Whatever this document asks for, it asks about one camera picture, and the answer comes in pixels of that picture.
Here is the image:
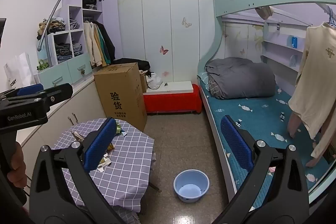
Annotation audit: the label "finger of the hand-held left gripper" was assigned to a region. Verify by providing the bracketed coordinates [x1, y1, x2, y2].
[0, 84, 44, 101]
[0, 83, 73, 109]

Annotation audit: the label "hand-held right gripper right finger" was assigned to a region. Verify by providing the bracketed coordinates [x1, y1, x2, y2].
[210, 115, 310, 224]

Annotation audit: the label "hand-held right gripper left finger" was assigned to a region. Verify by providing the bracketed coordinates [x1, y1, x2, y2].
[28, 117, 137, 224]

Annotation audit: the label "white paper pieces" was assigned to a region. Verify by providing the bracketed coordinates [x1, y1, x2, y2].
[98, 153, 112, 172]

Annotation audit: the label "green yellow wrapper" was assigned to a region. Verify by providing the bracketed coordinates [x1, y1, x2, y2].
[115, 123, 128, 136]

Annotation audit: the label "cream paper scrap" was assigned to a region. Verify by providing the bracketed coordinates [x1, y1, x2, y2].
[71, 131, 86, 143]

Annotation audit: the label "blue plastic basin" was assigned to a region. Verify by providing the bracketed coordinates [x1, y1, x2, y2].
[173, 169, 210, 203]

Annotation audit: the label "person's left hand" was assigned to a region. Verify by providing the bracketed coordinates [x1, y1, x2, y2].
[7, 140, 27, 190]

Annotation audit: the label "white paper bag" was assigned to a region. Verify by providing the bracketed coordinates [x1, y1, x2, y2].
[3, 52, 36, 89]

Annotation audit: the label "purple checked tablecloth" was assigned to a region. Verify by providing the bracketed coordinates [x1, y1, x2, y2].
[51, 118, 158, 224]

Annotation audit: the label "white low cabinet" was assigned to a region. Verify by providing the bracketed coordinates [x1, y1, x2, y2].
[21, 74, 108, 151]

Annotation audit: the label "teal candy-print bed sheet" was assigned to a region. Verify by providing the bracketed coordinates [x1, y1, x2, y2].
[199, 77, 331, 214]

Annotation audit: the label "dark folded clothes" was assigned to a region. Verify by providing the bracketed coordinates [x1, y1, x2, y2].
[54, 42, 72, 63]

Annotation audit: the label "folded blue jeans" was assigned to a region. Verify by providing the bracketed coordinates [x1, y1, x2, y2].
[72, 42, 83, 56]

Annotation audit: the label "large cardboard box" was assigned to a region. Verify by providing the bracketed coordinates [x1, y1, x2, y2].
[94, 63, 148, 132]

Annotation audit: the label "grey checked blanket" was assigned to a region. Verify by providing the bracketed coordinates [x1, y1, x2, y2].
[207, 76, 223, 96]

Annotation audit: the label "cream hanging jacket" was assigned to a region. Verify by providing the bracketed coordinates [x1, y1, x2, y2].
[84, 22, 103, 67]

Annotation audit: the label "black screen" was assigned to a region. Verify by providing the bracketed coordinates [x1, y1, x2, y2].
[0, 18, 7, 44]

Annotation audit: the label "yellow hanging garment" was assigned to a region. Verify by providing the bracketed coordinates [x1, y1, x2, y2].
[96, 27, 105, 65]

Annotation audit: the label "olive folded clothes pile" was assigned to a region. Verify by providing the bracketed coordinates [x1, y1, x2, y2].
[37, 18, 66, 39]

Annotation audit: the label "green hanging garment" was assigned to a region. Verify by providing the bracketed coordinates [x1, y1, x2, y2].
[101, 30, 111, 64]

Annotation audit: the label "grey duvet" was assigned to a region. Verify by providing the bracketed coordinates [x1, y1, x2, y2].
[205, 57, 276, 100]

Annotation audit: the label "blue checked pillow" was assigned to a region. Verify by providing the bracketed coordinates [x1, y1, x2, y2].
[197, 72, 210, 90]

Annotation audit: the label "red covered bench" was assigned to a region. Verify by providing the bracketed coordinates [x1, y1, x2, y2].
[143, 84, 202, 115]

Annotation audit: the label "black hanging coat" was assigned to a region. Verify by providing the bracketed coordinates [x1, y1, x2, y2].
[93, 21, 116, 61]

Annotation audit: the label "white plastic bag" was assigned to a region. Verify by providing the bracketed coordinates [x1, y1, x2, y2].
[146, 72, 163, 90]

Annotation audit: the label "white board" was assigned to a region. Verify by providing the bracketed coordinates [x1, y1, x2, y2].
[144, 81, 194, 94]

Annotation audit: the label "black bag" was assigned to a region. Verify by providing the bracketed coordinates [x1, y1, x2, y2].
[113, 58, 151, 77]

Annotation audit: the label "purple bed shelf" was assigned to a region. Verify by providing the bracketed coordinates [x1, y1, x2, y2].
[261, 39, 307, 75]

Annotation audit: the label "cream hanging shirt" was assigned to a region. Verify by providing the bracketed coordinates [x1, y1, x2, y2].
[288, 21, 336, 140]

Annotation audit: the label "beige cloth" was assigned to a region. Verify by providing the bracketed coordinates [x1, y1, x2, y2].
[256, 6, 275, 20]

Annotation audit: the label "blue clothes hanger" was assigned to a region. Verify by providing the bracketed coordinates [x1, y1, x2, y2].
[322, 4, 336, 28]

